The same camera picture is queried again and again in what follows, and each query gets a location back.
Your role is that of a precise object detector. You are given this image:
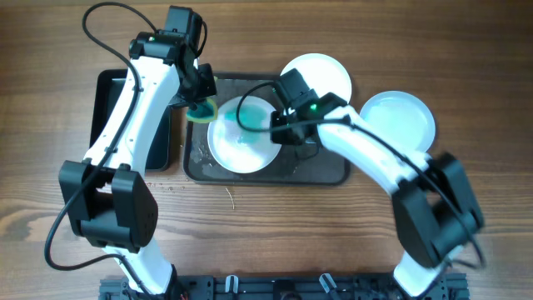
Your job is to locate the large dark brown tray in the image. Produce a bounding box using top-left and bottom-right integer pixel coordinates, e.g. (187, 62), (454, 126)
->
(182, 72), (351, 187)

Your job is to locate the white plate front stained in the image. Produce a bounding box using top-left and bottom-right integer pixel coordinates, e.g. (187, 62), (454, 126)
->
(207, 96), (281, 173)

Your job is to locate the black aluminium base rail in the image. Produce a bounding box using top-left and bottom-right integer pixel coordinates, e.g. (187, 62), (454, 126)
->
(98, 273), (471, 300)

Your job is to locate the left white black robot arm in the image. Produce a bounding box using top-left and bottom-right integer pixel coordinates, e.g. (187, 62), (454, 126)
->
(58, 6), (218, 299)

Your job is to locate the small black water tray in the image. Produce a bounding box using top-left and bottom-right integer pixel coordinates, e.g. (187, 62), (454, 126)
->
(89, 69), (172, 172)

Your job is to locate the green yellow sponge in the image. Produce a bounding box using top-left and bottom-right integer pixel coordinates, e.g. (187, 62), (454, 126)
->
(186, 98), (218, 123)

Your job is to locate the white plate stained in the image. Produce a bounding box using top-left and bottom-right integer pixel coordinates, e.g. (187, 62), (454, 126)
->
(207, 96), (281, 173)
(359, 91), (436, 153)

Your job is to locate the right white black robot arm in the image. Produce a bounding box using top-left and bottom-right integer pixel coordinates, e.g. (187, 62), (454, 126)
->
(269, 68), (485, 298)

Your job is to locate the white plate back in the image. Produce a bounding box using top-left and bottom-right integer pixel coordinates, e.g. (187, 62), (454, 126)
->
(281, 53), (352, 103)

